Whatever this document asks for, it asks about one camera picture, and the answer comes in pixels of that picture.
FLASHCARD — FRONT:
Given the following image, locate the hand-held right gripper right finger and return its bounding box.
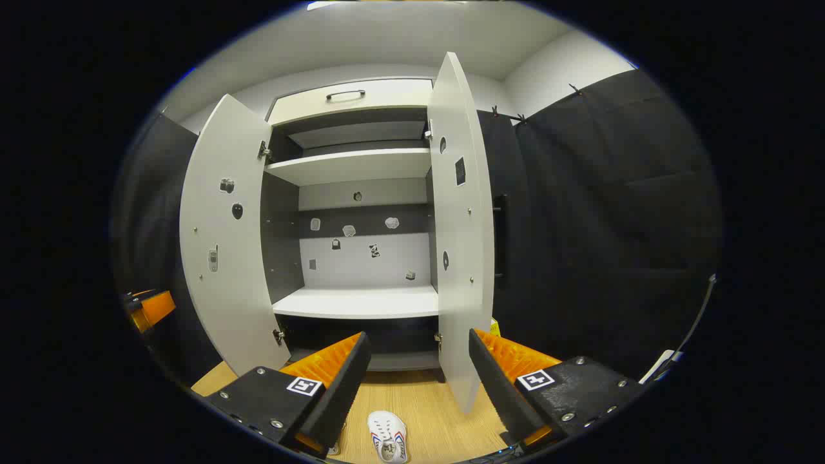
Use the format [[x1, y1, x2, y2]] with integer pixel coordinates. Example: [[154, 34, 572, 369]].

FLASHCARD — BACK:
[[469, 327, 648, 452]]

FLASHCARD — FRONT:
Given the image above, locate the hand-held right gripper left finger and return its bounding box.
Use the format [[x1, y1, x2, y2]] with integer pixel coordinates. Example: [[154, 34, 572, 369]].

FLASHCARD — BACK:
[[200, 332, 373, 459]]

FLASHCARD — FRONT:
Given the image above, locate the white shoe cabinet door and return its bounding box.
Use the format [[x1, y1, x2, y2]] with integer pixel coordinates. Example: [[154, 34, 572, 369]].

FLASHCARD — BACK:
[[427, 52, 496, 414], [179, 94, 292, 378]]

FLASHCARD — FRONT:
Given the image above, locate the white shoe cabinet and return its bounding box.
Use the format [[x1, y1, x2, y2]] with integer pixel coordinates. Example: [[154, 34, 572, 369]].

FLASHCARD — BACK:
[[261, 77, 447, 387]]

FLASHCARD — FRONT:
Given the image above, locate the white cabinet drawer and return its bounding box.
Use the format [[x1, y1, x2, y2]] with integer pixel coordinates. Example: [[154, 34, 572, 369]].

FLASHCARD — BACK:
[[267, 79, 432, 126]]

